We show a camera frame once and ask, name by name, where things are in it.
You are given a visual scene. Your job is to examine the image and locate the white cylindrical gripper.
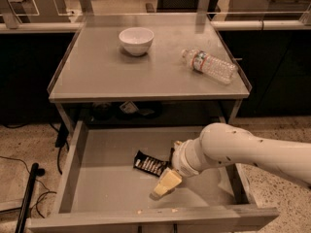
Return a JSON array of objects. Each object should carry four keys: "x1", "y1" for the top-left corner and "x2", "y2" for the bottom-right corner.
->
[{"x1": 150, "y1": 139, "x2": 208, "y2": 200}]

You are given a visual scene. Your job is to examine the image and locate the black rxbar chocolate wrapper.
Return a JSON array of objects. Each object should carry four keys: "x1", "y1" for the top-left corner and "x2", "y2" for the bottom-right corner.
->
[{"x1": 133, "y1": 150, "x2": 169, "y2": 177}]

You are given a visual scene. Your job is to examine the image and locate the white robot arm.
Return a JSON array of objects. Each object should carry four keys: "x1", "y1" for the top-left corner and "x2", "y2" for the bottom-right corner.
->
[{"x1": 151, "y1": 123, "x2": 311, "y2": 199}]

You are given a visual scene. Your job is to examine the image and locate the white tag under counter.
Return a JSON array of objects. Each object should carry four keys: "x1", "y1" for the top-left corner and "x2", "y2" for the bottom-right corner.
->
[{"x1": 120, "y1": 101, "x2": 139, "y2": 115}]

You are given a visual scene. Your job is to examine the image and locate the grey open top drawer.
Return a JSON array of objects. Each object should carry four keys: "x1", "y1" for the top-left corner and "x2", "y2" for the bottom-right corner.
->
[{"x1": 28, "y1": 121, "x2": 278, "y2": 233}]

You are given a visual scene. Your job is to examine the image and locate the clear plastic water bottle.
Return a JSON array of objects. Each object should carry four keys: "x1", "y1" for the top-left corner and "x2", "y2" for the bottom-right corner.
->
[{"x1": 182, "y1": 50, "x2": 238, "y2": 84}]

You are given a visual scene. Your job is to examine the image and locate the black power strip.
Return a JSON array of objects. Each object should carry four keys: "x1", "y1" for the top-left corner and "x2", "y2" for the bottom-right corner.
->
[{"x1": 55, "y1": 123, "x2": 69, "y2": 148}]

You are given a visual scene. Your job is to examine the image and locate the white ceramic bowl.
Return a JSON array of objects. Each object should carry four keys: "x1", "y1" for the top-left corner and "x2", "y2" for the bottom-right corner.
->
[{"x1": 119, "y1": 27, "x2": 155, "y2": 56}]

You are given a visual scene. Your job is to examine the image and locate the black pole on floor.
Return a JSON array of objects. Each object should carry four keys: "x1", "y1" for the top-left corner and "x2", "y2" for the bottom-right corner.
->
[{"x1": 15, "y1": 163, "x2": 45, "y2": 233}]

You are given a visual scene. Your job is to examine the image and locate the grey railing bar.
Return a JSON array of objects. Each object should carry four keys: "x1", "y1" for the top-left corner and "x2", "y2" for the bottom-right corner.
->
[{"x1": 0, "y1": 19, "x2": 311, "y2": 34}]

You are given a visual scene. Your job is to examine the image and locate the grey cabinet counter frame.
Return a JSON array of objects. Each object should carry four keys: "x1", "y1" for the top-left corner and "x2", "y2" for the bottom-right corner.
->
[{"x1": 49, "y1": 14, "x2": 251, "y2": 131}]

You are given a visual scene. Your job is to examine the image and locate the black floor cable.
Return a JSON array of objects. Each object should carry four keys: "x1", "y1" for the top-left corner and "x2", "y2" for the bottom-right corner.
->
[{"x1": 0, "y1": 155, "x2": 57, "y2": 219}]

